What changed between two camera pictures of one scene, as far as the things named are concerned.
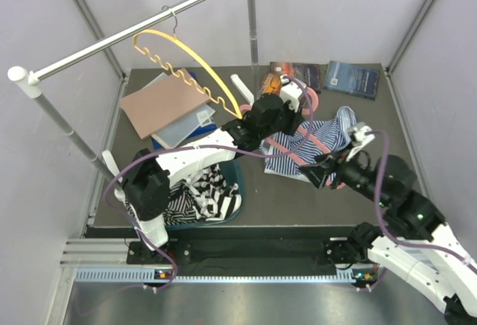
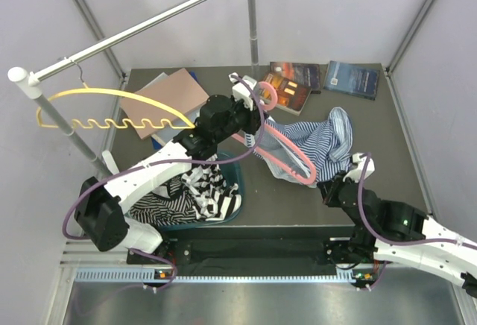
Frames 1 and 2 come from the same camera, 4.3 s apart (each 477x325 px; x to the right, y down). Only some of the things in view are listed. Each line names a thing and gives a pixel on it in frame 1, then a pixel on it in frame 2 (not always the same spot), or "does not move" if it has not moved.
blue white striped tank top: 293,153 does not move
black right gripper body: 351,172 to 330,198
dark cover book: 308,73 does not move
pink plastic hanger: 310,109 to 281,168
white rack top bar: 27,82 does not move
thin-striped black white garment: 180,206 does not move
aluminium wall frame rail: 91,19 does not move
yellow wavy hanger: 176,71 to 112,124
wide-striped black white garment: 215,200 does not move
